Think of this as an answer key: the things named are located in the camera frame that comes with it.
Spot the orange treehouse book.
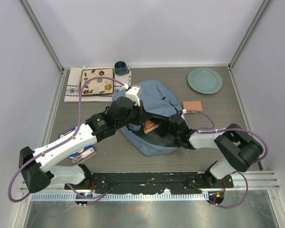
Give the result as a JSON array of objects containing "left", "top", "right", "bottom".
[{"left": 143, "top": 120, "right": 162, "bottom": 134}]

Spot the blue fabric backpack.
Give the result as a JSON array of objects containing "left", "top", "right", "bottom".
[{"left": 121, "top": 80, "right": 181, "bottom": 156}]

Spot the blue cartoon book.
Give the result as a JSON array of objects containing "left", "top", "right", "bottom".
[{"left": 57, "top": 127, "right": 97, "bottom": 166}]

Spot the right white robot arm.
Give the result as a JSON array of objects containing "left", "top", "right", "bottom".
[{"left": 161, "top": 114, "right": 268, "bottom": 188}]

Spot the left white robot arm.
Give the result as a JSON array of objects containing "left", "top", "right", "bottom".
[{"left": 19, "top": 97, "right": 143, "bottom": 193}]

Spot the floral square tile plate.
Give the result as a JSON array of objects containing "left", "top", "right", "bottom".
[{"left": 80, "top": 68, "right": 114, "bottom": 96}]

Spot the dark blue ceramic mug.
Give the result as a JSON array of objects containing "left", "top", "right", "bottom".
[{"left": 114, "top": 61, "right": 130, "bottom": 76}]

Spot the teal round plate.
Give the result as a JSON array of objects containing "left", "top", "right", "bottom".
[{"left": 187, "top": 67, "right": 223, "bottom": 95}]

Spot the white patterned cloth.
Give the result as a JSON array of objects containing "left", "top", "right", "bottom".
[{"left": 64, "top": 67, "right": 131, "bottom": 102}]

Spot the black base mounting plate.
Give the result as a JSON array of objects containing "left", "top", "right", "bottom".
[{"left": 72, "top": 172, "right": 234, "bottom": 195}]

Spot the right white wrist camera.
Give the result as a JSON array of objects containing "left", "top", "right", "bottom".
[{"left": 180, "top": 109, "right": 187, "bottom": 120}]

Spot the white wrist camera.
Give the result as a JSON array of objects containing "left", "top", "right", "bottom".
[
  {"left": 125, "top": 85, "right": 142, "bottom": 106},
  {"left": 180, "top": 109, "right": 187, "bottom": 120}
]

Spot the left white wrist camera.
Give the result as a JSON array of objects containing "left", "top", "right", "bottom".
[{"left": 125, "top": 85, "right": 142, "bottom": 106}]

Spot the white slotted cable duct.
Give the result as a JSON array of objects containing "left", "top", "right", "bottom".
[{"left": 31, "top": 191, "right": 209, "bottom": 202}]

